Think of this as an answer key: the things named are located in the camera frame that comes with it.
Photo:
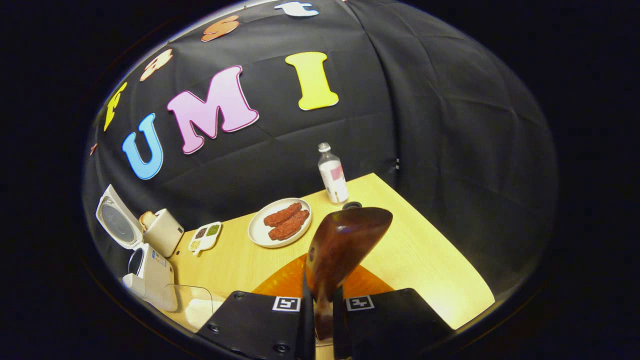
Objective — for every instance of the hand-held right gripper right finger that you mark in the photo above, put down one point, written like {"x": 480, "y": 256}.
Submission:
{"x": 390, "y": 320}

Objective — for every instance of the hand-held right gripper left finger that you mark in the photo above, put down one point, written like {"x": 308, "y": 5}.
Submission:
{"x": 260, "y": 325}

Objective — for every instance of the brown wooden spoon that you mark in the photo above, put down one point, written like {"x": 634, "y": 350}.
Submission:
{"x": 345, "y": 240}

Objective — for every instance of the white rice cooker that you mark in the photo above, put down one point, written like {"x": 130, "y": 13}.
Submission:
{"x": 155, "y": 280}

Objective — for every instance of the clear glass container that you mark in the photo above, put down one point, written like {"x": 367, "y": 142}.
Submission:
{"x": 195, "y": 295}

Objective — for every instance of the white round plate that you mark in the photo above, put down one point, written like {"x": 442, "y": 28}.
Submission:
{"x": 257, "y": 235}

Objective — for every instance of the white divided condiment dish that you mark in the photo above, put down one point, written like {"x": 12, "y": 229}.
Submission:
{"x": 205, "y": 237}

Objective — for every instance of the red-brown sausage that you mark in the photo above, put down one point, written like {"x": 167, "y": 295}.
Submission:
{"x": 282, "y": 214}
{"x": 290, "y": 226}

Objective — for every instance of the white toaster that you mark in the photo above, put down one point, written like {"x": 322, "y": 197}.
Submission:
{"x": 165, "y": 232}

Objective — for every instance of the clear bottle with pink label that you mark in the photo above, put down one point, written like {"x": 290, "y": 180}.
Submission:
{"x": 334, "y": 180}

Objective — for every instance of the toasted bread slice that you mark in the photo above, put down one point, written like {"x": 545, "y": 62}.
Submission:
{"x": 147, "y": 220}

